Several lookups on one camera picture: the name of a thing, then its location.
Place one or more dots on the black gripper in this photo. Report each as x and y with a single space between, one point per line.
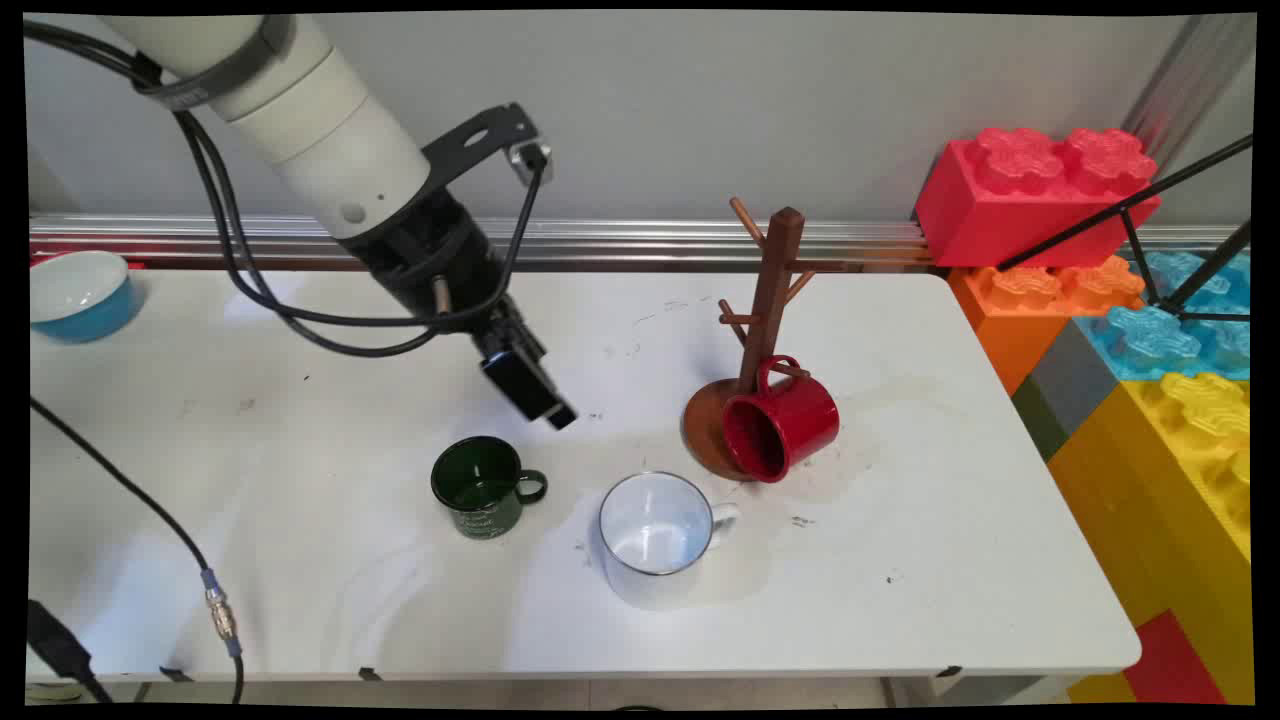
430 250

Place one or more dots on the red speckled enamel mug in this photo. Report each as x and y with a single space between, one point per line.
800 420

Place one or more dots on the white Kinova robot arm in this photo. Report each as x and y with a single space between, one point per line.
300 120

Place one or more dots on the dark green enamel mug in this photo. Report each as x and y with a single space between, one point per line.
490 505

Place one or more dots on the white enamel mug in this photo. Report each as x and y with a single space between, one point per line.
655 540

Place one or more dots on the brown wooden mug tree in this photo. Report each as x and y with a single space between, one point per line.
772 290

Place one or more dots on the blue bowl white inside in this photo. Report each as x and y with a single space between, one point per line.
85 300

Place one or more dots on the orange toy block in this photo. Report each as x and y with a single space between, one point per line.
1010 335

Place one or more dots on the big red toy block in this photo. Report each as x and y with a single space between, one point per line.
1000 215

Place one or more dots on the dark green toy block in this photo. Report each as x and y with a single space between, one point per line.
1040 420

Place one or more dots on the black plug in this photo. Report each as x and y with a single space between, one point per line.
60 645

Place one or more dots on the grey toy block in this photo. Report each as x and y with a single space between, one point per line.
1075 380

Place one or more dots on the black tripod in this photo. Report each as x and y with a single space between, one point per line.
1130 215

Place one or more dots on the light blue toy block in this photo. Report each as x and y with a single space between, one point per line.
1150 340

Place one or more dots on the small flat red block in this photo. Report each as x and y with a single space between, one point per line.
1170 665

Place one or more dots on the aluminium rail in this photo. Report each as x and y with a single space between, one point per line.
650 240

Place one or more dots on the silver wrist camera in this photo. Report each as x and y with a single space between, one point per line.
530 160

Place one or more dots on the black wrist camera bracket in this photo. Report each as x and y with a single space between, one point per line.
480 140

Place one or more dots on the aluminium post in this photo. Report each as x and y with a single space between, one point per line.
1190 80

